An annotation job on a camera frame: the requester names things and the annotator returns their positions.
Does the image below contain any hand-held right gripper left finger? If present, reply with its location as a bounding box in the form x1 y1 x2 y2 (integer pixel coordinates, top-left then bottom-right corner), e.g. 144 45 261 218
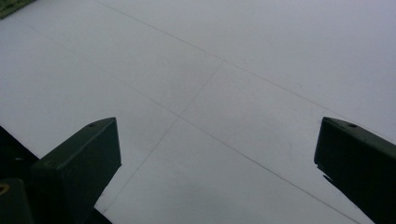
30 117 122 224

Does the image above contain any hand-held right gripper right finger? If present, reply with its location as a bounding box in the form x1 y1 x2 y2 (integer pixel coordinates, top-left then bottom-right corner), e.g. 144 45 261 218
314 117 396 224

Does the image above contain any green ruler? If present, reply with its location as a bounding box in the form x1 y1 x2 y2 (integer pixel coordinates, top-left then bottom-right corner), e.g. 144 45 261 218
0 0 35 20

